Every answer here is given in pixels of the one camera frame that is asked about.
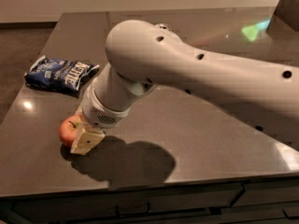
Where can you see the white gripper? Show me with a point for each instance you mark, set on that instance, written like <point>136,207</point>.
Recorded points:
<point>99,113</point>

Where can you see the red yellow apple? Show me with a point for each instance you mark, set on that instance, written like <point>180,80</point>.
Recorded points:
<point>68,130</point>

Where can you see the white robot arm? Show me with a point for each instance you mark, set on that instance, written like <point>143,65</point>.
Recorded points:
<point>142,56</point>

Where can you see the green white 7up can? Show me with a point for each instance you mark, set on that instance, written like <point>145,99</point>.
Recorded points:
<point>163,26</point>

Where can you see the blue kettle chips bag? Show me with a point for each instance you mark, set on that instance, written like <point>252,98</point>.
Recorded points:
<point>64,76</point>

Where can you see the dark box at corner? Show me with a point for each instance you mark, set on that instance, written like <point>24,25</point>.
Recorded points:
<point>286,11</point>

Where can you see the dark cabinet drawer handle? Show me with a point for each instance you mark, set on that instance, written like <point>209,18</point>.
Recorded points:
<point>132,209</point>

